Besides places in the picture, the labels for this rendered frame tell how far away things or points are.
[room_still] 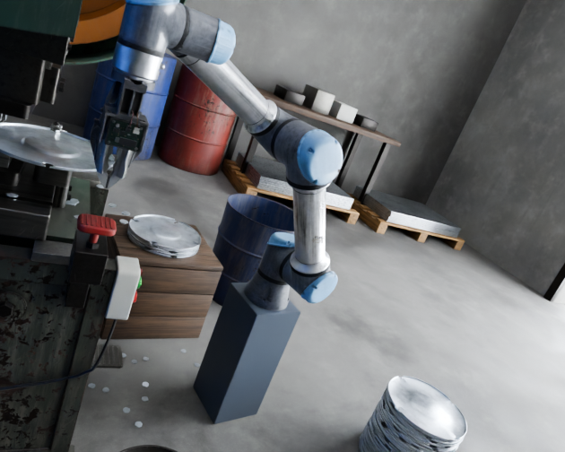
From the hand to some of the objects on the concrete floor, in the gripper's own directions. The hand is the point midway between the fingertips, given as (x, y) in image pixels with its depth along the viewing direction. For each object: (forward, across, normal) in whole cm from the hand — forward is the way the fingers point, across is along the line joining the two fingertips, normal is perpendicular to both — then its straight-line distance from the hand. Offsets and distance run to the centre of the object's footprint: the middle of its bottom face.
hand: (107, 179), depth 84 cm
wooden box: (+85, +35, +82) cm, 123 cm away
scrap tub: (+85, +87, +105) cm, 161 cm away
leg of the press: (+85, -37, +6) cm, 93 cm away
